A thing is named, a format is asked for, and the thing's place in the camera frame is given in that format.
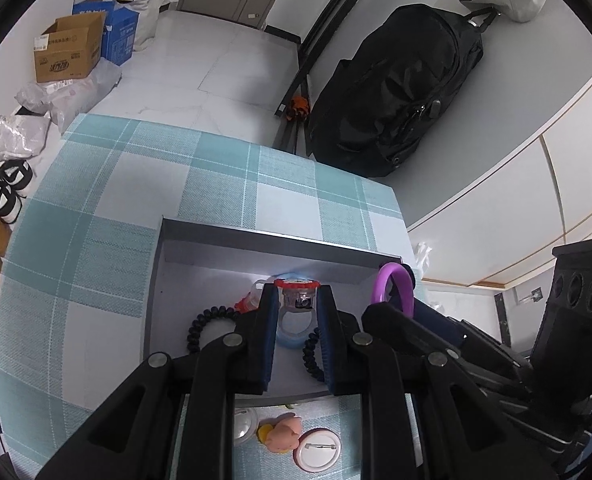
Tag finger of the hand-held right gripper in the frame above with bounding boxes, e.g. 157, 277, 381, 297
361, 305, 532, 401
413, 302, 532, 381

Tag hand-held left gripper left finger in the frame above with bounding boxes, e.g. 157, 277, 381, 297
36, 282, 282, 480

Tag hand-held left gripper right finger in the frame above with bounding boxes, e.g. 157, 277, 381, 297
316, 284, 559, 480

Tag light blue plastic bracelet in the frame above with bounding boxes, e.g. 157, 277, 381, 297
274, 272, 322, 350

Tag purple plastic bracelet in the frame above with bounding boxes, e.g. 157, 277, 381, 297
372, 262, 416, 318

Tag small red-rimmed badge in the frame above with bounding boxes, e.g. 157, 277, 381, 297
274, 278, 322, 311

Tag black spiral hair tie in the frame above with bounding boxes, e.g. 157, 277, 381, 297
186, 305, 327, 383

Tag grey cardboard box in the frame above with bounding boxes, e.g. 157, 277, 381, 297
143, 216, 402, 406

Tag crumpled white plastic bag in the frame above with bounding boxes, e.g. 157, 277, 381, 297
412, 241, 434, 281

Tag white round pin badge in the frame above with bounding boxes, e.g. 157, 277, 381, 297
233, 406, 259, 447
293, 427, 342, 473

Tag pink pig figure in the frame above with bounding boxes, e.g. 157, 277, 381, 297
257, 412, 303, 454

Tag white wardrobe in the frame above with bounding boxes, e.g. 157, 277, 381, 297
406, 60, 592, 291

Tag teal plaid tablecloth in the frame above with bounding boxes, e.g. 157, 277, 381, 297
0, 112, 422, 480

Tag small orange tool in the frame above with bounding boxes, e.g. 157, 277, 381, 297
286, 96, 311, 121

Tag black backpack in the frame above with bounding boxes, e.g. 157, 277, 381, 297
306, 3, 499, 178

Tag black metal rack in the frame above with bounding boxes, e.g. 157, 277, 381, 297
273, 0, 392, 153

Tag grey plastic parcel bag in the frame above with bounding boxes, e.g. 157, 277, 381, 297
15, 82, 57, 116
51, 57, 123, 133

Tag blue cardboard carton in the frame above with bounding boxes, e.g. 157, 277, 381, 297
72, 0, 140, 67

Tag white sack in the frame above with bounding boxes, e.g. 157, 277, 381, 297
113, 0, 167, 53

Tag brown cardboard carton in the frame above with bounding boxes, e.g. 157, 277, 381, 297
32, 11, 108, 84

